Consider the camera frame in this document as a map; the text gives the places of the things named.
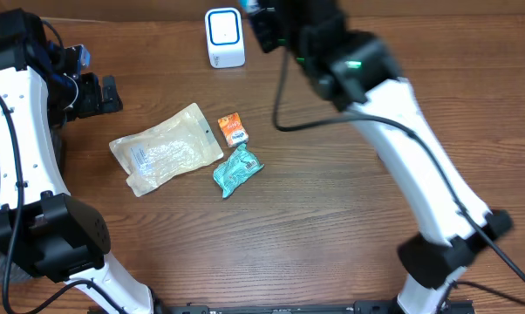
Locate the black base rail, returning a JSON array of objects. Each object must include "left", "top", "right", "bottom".
[{"left": 162, "top": 301, "right": 396, "bottom": 314}]

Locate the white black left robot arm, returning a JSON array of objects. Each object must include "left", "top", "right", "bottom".
[{"left": 0, "top": 9, "right": 163, "bottom": 313}]

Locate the small teal tissue pack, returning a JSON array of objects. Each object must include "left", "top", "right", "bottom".
[{"left": 239, "top": 0, "right": 262, "bottom": 14}]

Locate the teal tissue pouch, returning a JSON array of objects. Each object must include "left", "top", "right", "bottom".
[{"left": 213, "top": 144, "right": 264, "bottom": 199}]

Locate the white barcode scanner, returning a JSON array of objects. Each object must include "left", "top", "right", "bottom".
[{"left": 205, "top": 7, "right": 245, "bottom": 69}]

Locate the orange snack packet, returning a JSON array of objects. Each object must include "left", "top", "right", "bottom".
[{"left": 218, "top": 113, "right": 249, "bottom": 147}]

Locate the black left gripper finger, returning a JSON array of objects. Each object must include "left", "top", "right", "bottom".
[
  {"left": 102, "top": 76, "right": 119, "bottom": 101},
  {"left": 99, "top": 98, "right": 123, "bottom": 114}
]

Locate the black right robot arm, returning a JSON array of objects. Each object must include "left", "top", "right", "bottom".
[{"left": 242, "top": 1, "right": 513, "bottom": 313}]

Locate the beige glossy plastic package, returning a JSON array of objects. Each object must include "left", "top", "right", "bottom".
[{"left": 109, "top": 103, "right": 223, "bottom": 197}]

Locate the brown cardboard backboard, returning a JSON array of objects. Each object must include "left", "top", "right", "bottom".
[{"left": 0, "top": 0, "right": 525, "bottom": 22}]

